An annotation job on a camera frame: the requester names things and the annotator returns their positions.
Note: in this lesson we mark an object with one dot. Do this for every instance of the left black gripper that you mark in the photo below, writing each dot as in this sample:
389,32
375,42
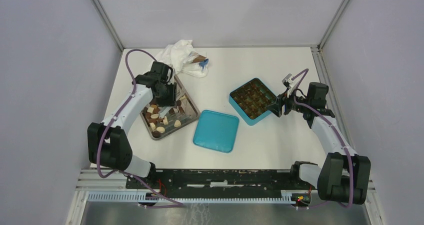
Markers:
171,100

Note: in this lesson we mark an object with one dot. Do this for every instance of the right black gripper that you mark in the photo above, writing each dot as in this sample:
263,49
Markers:
276,107

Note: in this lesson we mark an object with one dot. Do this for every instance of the teal chocolate box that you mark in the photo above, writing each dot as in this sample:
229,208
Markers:
251,100

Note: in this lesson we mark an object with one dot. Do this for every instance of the stainless steel tray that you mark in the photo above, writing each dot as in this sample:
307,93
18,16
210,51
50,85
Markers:
185,111

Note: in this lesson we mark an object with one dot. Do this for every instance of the metal serving tongs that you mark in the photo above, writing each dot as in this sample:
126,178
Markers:
163,111

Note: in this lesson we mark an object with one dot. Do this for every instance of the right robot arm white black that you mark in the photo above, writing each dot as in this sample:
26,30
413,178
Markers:
344,175

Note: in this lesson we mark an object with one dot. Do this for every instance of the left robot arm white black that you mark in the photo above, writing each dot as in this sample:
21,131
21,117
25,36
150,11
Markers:
108,145

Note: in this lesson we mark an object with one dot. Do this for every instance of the white crumpled cloth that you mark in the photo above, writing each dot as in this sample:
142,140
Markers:
177,56

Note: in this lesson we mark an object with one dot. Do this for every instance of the brown blue wrapper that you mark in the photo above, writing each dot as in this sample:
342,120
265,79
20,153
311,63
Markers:
196,58

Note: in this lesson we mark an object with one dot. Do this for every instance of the teal box lid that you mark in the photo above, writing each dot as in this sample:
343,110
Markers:
216,131

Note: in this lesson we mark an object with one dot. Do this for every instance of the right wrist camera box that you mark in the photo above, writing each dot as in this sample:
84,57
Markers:
290,83

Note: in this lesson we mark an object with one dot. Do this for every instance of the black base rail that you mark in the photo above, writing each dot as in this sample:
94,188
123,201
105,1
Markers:
221,183

